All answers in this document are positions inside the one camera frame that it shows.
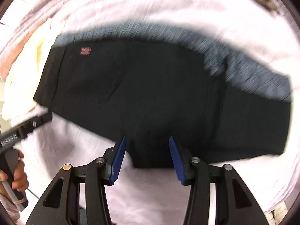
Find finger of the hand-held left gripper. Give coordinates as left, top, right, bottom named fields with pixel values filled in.
left=17, top=112, right=53, bottom=138

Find black pants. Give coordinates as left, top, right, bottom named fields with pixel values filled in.
left=33, top=37, right=292, bottom=169

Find person's left hand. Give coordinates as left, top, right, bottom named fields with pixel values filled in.
left=0, top=150, right=30, bottom=192

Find person's left forearm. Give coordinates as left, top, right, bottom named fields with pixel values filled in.
left=0, top=187, right=17, bottom=223

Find peach fleece garment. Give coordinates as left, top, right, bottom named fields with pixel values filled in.
left=2, top=19, right=66, bottom=122

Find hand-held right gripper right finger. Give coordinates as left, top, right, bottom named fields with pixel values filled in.
left=169, top=136, right=270, bottom=225

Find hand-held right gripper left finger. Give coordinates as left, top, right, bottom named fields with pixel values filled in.
left=26, top=135, right=127, bottom=225

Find lilac embossed blanket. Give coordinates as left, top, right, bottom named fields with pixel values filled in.
left=0, top=0, right=300, bottom=225

